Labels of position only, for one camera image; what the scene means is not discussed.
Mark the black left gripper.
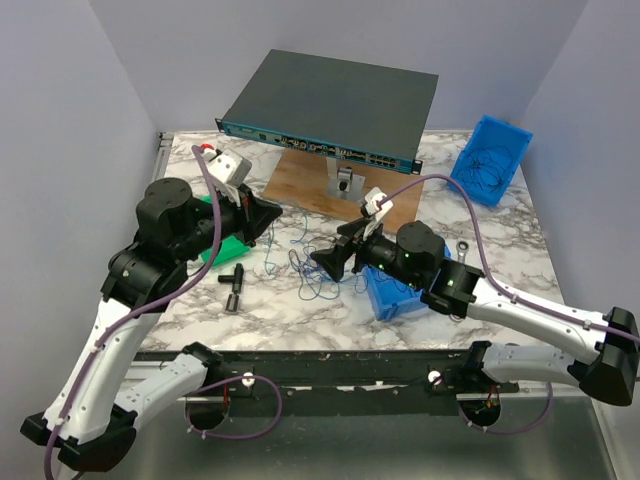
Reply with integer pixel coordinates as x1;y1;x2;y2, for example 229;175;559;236
173;181;283;263

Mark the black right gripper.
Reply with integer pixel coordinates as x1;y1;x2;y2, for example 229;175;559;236
310;217;422;290

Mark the light blue thin cable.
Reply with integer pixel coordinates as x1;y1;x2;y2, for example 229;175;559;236
262;199;371;301

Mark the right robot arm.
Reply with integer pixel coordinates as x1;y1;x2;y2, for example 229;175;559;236
311;218;639;406

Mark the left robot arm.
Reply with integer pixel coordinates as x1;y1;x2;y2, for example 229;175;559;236
20;178;282;478

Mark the green plastic bin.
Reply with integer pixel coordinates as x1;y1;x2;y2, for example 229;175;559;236
200;195;250;268

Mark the brown wooden board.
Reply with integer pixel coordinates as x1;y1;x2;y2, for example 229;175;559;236
264;149;413;221

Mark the black T-shaped tool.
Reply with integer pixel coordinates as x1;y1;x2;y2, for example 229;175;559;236
217;263;245;294

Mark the near blue plastic bin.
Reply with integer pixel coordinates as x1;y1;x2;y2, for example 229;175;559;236
362;261;427;322

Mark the blue plastic bin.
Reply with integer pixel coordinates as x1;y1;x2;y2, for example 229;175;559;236
451;115;533;207
362;261;427;322

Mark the small metal cylinder socket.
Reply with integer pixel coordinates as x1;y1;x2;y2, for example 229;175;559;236
225;293;240;313

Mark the silver ratchet wrench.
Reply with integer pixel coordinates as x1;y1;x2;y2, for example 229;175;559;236
449;240;469;323

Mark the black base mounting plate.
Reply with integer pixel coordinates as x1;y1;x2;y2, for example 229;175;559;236
185;347;518;427

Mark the far blue plastic bin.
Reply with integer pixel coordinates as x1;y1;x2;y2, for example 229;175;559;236
451;115;533;207

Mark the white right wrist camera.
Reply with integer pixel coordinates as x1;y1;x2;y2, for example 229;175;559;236
361;187;393;240

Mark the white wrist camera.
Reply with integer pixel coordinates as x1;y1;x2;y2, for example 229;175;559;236
200;144;252;205
361;187;393;240

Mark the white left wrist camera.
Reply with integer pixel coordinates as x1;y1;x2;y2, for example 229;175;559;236
200;144;252;205

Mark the grey metal bracket fixture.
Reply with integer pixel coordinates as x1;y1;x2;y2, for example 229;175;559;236
326;157;365;202

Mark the aluminium frame rail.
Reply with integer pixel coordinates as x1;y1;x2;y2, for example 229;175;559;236
54;130;614;480

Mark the grey network switch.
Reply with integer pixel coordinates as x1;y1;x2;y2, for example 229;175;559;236
216;49;439;174

